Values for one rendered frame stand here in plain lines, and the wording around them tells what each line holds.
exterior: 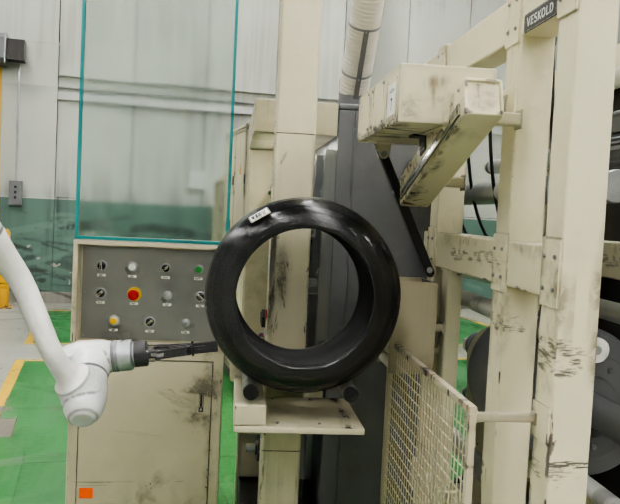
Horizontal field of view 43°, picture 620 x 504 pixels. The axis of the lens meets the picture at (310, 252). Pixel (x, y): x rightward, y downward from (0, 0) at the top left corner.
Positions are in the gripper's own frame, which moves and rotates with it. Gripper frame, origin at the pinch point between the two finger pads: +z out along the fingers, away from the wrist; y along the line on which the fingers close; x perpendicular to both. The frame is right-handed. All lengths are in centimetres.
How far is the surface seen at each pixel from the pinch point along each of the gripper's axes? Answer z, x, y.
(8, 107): -268, -197, 847
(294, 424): 23.3, 23.1, -7.5
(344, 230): 41, -31, -12
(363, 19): 65, -104, 61
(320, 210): 35, -37, -11
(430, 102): 62, -61, -36
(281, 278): 25.0, -15.4, 26.3
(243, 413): 9.3, 17.6, -10.6
